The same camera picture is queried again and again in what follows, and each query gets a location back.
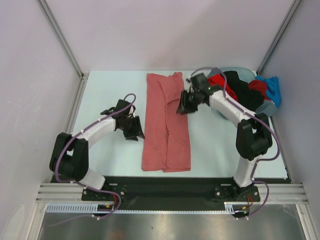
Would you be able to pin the left aluminium corner post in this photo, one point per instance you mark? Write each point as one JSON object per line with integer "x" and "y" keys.
{"x": 57, "y": 31}

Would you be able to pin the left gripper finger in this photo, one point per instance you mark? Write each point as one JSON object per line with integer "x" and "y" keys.
{"x": 131, "y": 137}
{"x": 138, "y": 131}

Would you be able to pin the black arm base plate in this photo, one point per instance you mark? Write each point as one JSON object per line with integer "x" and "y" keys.
{"x": 177, "y": 194}

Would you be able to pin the right aluminium corner post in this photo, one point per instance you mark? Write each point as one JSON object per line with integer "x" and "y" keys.
{"x": 293, "y": 9}

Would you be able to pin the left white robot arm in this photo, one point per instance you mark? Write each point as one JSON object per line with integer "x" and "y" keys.
{"x": 70, "y": 155}

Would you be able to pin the pink t shirt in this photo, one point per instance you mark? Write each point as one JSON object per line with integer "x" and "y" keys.
{"x": 166, "y": 145}

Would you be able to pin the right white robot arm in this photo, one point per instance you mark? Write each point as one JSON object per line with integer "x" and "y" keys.
{"x": 253, "y": 133}

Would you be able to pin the grey blue t shirt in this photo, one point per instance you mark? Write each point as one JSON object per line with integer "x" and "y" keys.
{"x": 268, "y": 107}

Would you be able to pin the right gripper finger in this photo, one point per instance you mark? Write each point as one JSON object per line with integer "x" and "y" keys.
{"x": 182, "y": 101}
{"x": 187, "y": 110}

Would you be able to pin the dark red t shirt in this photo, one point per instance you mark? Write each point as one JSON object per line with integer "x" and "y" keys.
{"x": 259, "y": 86}

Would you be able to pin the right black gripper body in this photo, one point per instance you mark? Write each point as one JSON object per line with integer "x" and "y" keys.
{"x": 192, "y": 100}

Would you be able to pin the black t shirt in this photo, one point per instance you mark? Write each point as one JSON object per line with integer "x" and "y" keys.
{"x": 240, "y": 91}

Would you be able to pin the aluminium front frame rail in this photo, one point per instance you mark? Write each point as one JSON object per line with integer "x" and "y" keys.
{"x": 72, "y": 193}

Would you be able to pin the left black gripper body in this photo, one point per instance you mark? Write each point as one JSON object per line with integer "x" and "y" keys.
{"x": 128, "y": 128}

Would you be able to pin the bright red t shirt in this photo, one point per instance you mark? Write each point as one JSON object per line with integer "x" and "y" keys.
{"x": 218, "y": 79}

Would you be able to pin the aluminium corner post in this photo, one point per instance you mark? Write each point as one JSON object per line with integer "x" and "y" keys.
{"x": 293, "y": 9}
{"x": 57, "y": 31}

